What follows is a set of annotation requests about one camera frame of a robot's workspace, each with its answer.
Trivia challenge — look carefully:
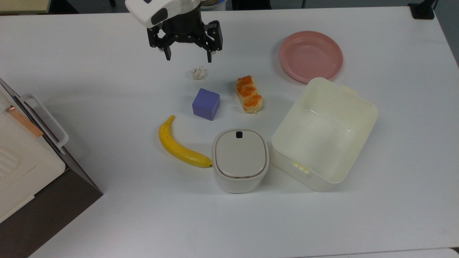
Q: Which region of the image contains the pink plate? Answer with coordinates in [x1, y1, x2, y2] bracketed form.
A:
[279, 31, 344, 84]

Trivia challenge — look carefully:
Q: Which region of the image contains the cream plastic storage box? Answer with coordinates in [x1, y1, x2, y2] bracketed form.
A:
[270, 77, 379, 192]

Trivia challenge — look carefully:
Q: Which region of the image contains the yellow banana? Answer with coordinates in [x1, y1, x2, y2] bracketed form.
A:
[158, 115, 213, 168]

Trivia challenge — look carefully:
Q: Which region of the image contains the purple cube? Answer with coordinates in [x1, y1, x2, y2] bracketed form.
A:
[192, 88, 220, 121]

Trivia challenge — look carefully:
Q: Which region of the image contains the dark brown crate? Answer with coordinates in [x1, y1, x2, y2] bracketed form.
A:
[0, 78, 104, 258]

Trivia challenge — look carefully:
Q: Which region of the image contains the white toaster oven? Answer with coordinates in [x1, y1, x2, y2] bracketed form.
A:
[0, 88, 70, 223]

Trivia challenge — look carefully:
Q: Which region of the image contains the black clamp base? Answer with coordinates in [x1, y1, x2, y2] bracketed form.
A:
[408, 0, 436, 20]

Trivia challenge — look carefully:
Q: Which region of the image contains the white desktop trash can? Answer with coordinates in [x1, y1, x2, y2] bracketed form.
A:
[212, 128, 270, 194]

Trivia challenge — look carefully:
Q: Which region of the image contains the orange glazed bread loaf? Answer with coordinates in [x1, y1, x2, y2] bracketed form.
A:
[236, 75, 264, 114]

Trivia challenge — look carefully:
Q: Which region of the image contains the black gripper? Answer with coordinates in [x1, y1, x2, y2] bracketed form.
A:
[146, 7, 223, 63]

